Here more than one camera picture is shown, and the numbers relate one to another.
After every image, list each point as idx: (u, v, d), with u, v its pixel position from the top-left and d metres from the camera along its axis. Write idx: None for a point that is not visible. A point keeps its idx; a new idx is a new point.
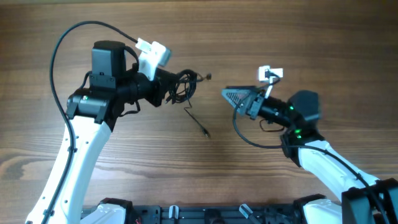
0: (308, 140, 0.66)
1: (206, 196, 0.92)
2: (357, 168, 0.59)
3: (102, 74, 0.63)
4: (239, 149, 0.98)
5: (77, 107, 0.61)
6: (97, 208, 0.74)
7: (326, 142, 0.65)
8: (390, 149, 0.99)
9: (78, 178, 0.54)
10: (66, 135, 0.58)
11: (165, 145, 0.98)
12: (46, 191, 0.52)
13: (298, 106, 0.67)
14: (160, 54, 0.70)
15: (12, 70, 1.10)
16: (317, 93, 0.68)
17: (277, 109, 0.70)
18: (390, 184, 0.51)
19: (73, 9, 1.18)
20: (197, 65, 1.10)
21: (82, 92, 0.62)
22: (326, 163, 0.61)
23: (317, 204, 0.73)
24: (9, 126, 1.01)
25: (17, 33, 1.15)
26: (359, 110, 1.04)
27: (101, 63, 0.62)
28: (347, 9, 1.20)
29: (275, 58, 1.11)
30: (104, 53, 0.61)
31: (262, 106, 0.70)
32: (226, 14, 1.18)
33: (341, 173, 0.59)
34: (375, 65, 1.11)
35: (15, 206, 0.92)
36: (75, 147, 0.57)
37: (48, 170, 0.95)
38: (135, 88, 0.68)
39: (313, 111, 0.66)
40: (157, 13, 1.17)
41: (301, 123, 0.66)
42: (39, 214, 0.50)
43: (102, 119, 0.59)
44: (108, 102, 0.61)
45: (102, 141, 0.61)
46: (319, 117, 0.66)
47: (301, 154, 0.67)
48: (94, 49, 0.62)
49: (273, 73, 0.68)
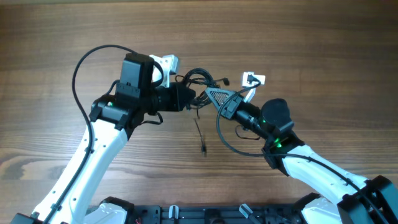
0: (287, 148, 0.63)
1: (206, 196, 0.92)
2: (344, 172, 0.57)
3: (129, 85, 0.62)
4: (240, 149, 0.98)
5: (100, 112, 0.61)
6: (100, 206, 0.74)
7: (306, 147, 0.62)
8: (390, 149, 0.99)
9: (91, 178, 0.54)
10: (86, 135, 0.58)
11: (166, 145, 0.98)
12: (57, 186, 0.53)
13: (268, 118, 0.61)
14: (169, 61, 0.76)
15: (12, 70, 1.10)
16: (284, 101, 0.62)
17: (250, 116, 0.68)
18: (379, 182, 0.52)
19: (73, 9, 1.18)
20: (198, 64, 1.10)
21: (107, 98, 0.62)
22: (313, 172, 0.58)
23: (316, 206, 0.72)
24: (10, 126, 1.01)
25: (17, 33, 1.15)
26: (359, 110, 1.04)
27: (129, 74, 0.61)
28: (347, 8, 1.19)
29: (275, 58, 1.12)
30: (134, 66, 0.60)
31: (237, 111, 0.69)
32: (226, 14, 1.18)
33: (331, 181, 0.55)
34: (375, 65, 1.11)
35: (15, 206, 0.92)
36: (92, 149, 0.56)
37: (48, 170, 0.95)
38: (157, 100, 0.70)
39: (285, 119, 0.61)
40: (156, 13, 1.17)
41: (277, 134, 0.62)
42: (47, 207, 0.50)
43: (122, 126, 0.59)
44: (130, 112, 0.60)
45: (117, 146, 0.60)
46: (292, 126, 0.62)
47: (286, 164, 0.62)
48: (125, 60, 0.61)
49: (255, 79, 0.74)
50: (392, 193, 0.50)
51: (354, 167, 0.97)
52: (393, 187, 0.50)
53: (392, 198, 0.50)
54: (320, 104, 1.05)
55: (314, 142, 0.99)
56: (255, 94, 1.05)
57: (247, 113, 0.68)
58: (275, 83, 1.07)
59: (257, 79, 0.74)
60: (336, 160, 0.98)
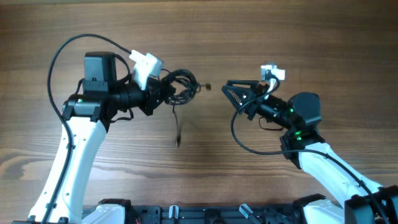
0: (308, 143, 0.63)
1: (206, 196, 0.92)
2: (359, 175, 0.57)
3: (94, 80, 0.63)
4: (240, 148, 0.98)
5: (73, 110, 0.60)
6: (96, 208, 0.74)
7: (326, 144, 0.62)
8: (390, 150, 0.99)
9: (78, 172, 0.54)
10: (64, 134, 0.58)
11: (165, 145, 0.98)
12: (47, 186, 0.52)
13: (298, 109, 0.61)
14: (151, 64, 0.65)
15: (12, 70, 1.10)
16: (318, 94, 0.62)
17: (275, 110, 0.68)
18: (392, 190, 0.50)
19: (73, 9, 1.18)
20: (198, 65, 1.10)
21: (76, 96, 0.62)
22: (326, 168, 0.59)
23: (319, 206, 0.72)
24: (10, 126, 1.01)
25: (17, 33, 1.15)
26: (359, 110, 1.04)
27: (92, 69, 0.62)
28: (346, 9, 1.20)
29: (275, 58, 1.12)
30: (95, 61, 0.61)
31: (263, 104, 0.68)
32: (226, 14, 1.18)
33: (342, 180, 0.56)
34: (374, 65, 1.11)
35: (15, 206, 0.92)
36: (73, 144, 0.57)
37: (48, 170, 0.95)
38: (125, 97, 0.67)
39: (313, 114, 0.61)
40: (157, 14, 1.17)
41: (301, 126, 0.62)
42: (42, 208, 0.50)
43: (97, 117, 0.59)
44: (102, 103, 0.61)
45: (98, 139, 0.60)
46: (319, 121, 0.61)
47: (301, 157, 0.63)
48: (86, 56, 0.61)
49: (273, 75, 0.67)
50: None
51: (354, 167, 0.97)
52: None
53: None
54: (320, 104, 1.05)
55: None
56: None
57: (272, 106, 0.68)
58: None
59: (275, 76, 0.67)
60: None
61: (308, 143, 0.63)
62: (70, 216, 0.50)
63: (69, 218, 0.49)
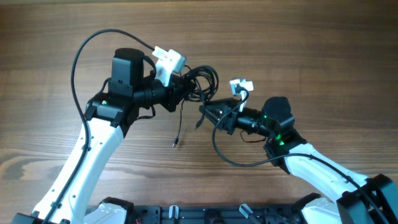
0: (290, 146, 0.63)
1: (206, 196, 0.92)
2: (344, 170, 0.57)
3: (120, 83, 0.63)
4: (240, 148, 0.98)
5: (95, 111, 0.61)
6: (99, 207, 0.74)
7: (309, 145, 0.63)
8: (390, 149, 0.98)
9: (88, 175, 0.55)
10: (82, 134, 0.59)
11: (166, 145, 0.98)
12: (56, 185, 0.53)
13: (269, 113, 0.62)
14: (175, 60, 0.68)
15: (12, 70, 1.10)
16: (285, 98, 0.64)
17: (252, 119, 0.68)
18: (379, 180, 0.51)
19: (74, 9, 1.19)
20: (197, 64, 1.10)
21: (102, 96, 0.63)
22: (313, 170, 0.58)
23: (316, 206, 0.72)
24: (10, 126, 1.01)
25: (17, 33, 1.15)
26: (359, 110, 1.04)
27: (120, 72, 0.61)
28: (346, 9, 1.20)
29: (275, 58, 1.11)
30: (124, 64, 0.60)
31: (239, 116, 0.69)
32: (226, 14, 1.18)
33: (331, 178, 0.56)
34: (374, 65, 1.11)
35: (14, 206, 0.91)
36: (89, 146, 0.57)
37: (48, 170, 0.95)
38: (150, 94, 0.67)
39: (285, 115, 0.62)
40: (157, 14, 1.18)
41: (278, 129, 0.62)
42: (47, 206, 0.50)
43: (117, 123, 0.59)
44: (125, 109, 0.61)
45: (114, 144, 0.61)
46: (293, 122, 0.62)
47: (288, 162, 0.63)
48: (115, 58, 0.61)
49: (243, 88, 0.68)
50: (392, 191, 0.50)
51: (354, 167, 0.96)
52: (394, 186, 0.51)
53: (391, 198, 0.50)
54: (320, 104, 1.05)
55: (314, 142, 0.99)
56: (255, 94, 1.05)
57: (249, 117, 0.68)
58: (275, 83, 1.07)
59: (244, 88, 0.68)
60: (337, 160, 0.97)
61: (292, 145, 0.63)
62: (73, 219, 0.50)
63: (71, 221, 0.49)
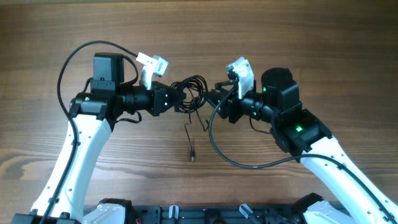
0: (308, 132, 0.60)
1: (206, 196, 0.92)
2: (380, 195, 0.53)
3: (102, 80, 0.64)
4: (239, 149, 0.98)
5: (79, 107, 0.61)
6: (97, 206, 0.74)
7: (333, 140, 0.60)
8: (391, 149, 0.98)
9: (82, 168, 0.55)
10: (69, 130, 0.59)
11: (166, 145, 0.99)
12: (51, 181, 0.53)
13: (268, 83, 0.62)
14: (155, 64, 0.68)
15: (12, 70, 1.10)
16: (286, 68, 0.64)
17: (256, 101, 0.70)
18: None
19: (73, 9, 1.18)
20: (197, 63, 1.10)
21: (83, 94, 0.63)
22: (341, 182, 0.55)
23: (320, 212, 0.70)
24: (9, 126, 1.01)
25: (18, 33, 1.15)
26: (359, 110, 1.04)
27: (102, 70, 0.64)
28: (346, 9, 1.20)
29: (275, 58, 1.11)
30: (105, 61, 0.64)
31: (242, 98, 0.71)
32: (226, 14, 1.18)
33: (364, 204, 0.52)
34: (374, 65, 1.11)
35: (15, 206, 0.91)
36: (79, 141, 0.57)
37: (48, 170, 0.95)
38: (131, 99, 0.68)
39: (286, 84, 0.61)
40: (157, 13, 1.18)
41: (280, 101, 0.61)
42: (45, 202, 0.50)
43: (103, 116, 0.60)
44: (108, 102, 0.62)
45: (102, 137, 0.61)
46: (296, 89, 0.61)
47: (311, 162, 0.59)
48: (96, 56, 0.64)
49: (238, 74, 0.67)
50: None
51: None
52: None
53: None
54: (320, 104, 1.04)
55: None
56: None
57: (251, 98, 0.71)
58: None
59: (238, 75, 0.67)
60: None
61: (308, 130, 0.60)
62: (72, 212, 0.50)
63: (71, 214, 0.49)
